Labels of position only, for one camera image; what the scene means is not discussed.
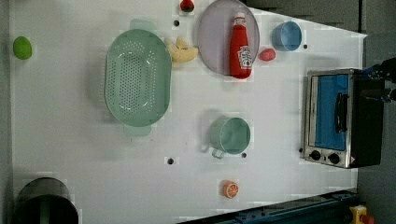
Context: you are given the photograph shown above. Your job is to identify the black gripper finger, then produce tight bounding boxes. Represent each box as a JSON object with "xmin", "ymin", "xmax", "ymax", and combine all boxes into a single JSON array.
[
  {"xmin": 361, "ymin": 89, "xmax": 396, "ymax": 103},
  {"xmin": 362, "ymin": 58, "xmax": 396, "ymax": 83}
]

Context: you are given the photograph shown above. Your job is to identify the red plush ketchup bottle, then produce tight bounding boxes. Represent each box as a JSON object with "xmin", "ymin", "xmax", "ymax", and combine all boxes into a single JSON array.
[{"xmin": 229, "ymin": 12, "xmax": 252, "ymax": 79}]

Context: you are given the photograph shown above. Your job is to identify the lilac round plate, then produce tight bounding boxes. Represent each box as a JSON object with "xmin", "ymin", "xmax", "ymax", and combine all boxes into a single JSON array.
[{"xmin": 198, "ymin": 0, "xmax": 260, "ymax": 76}]

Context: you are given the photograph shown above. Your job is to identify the silver black toaster oven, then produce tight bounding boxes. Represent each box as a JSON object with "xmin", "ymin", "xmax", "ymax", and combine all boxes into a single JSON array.
[{"xmin": 304, "ymin": 69, "xmax": 385, "ymax": 169}]

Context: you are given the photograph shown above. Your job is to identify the blue plastic cup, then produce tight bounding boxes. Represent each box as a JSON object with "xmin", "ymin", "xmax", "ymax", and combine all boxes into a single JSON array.
[{"xmin": 272, "ymin": 21, "xmax": 302, "ymax": 51}]

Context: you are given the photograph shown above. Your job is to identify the red plush strawberry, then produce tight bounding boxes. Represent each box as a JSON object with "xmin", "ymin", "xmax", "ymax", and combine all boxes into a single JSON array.
[{"xmin": 259, "ymin": 49, "xmax": 276, "ymax": 62}]

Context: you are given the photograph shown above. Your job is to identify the yellow red emergency button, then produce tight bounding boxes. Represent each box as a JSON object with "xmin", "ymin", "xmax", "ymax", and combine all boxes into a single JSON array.
[{"xmin": 349, "ymin": 205, "xmax": 375, "ymax": 224}]

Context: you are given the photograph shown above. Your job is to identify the green plastic mug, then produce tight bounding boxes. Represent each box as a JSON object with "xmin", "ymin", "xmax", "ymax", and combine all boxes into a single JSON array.
[{"xmin": 208, "ymin": 116, "xmax": 251, "ymax": 160}]

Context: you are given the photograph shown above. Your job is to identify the orange plush slice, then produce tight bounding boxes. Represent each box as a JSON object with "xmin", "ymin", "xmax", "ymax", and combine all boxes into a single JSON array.
[{"xmin": 223, "ymin": 180, "xmax": 239, "ymax": 199}]

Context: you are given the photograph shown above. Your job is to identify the yellow plush banana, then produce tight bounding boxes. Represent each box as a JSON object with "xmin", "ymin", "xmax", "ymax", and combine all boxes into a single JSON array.
[{"xmin": 164, "ymin": 36, "xmax": 199, "ymax": 66}]

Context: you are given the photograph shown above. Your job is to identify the red green plush fruit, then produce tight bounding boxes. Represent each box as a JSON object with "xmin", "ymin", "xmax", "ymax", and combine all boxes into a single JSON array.
[{"xmin": 180, "ymin": 0, "xmax": 194, "ymax": 13}]

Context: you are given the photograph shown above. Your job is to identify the green perforated colander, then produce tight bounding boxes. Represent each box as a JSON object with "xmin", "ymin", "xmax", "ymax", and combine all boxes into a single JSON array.
[{"xmin": 105, "ymin": 19, "xmax": 172, "ymax": 136}]

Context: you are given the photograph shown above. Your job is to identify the green plush lime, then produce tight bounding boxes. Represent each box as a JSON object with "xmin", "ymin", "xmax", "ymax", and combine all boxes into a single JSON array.
[{"xmin": 13, "ymin": 36, "xmax": 33, "ymax": 60}]

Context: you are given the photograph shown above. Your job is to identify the blue metal rail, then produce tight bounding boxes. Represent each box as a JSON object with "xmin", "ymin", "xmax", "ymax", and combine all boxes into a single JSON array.
[{"xmin": 177, "ymin": 190, "xmax": 361, "ymax": 224}]

